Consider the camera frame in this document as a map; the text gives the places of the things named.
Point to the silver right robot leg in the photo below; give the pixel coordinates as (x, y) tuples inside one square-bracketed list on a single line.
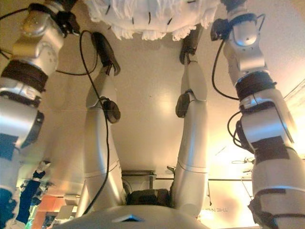
[(190, 143)]

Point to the white fringed cushion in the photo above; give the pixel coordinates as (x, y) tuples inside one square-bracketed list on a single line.
[(152, 14)]

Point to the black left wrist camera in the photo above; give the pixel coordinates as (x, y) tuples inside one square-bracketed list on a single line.
[(68, 22)]

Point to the metal frame table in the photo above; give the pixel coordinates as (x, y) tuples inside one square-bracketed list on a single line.
[(139, 173)]

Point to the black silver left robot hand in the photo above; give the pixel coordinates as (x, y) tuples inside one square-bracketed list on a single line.
[(64, 5)]

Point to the silver left robot leg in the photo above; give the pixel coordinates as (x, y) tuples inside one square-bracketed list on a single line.
[(97, 143)]

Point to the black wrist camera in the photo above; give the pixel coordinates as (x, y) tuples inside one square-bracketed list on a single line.
[(68, 22), (219, 29)]

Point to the silver robot leg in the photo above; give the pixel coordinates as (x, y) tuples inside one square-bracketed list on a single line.
[(97, 143), (190, 143)]

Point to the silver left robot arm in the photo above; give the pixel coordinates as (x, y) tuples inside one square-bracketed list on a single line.
[(21, 119)]

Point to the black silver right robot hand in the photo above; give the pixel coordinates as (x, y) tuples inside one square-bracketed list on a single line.
[(234, 4)]

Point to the silver robot torso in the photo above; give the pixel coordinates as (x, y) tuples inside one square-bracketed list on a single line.
[(128, 219)]

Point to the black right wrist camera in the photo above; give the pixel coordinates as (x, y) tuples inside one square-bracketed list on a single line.
[(219, 29)]

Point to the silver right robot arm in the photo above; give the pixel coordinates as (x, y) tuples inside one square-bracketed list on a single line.
[(262, 133)]

